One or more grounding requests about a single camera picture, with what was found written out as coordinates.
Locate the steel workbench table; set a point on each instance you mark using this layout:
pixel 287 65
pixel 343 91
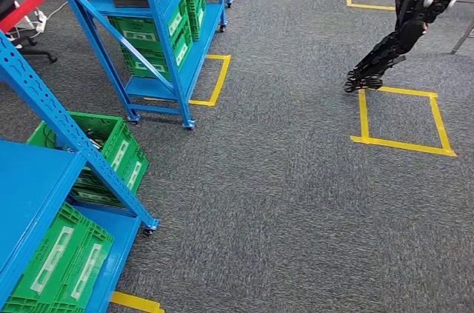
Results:
pixel 463 37

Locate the green open plastic basket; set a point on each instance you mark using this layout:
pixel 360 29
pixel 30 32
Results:
pixel 124 132

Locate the yellow floor tape line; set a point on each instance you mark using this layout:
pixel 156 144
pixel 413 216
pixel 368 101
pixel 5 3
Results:
pixel 404 146

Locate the black humanoid robot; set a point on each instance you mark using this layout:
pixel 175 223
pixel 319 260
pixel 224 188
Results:
pixel 407 31

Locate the white power strip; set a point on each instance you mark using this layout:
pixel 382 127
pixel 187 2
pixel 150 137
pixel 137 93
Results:
pixel 41 20

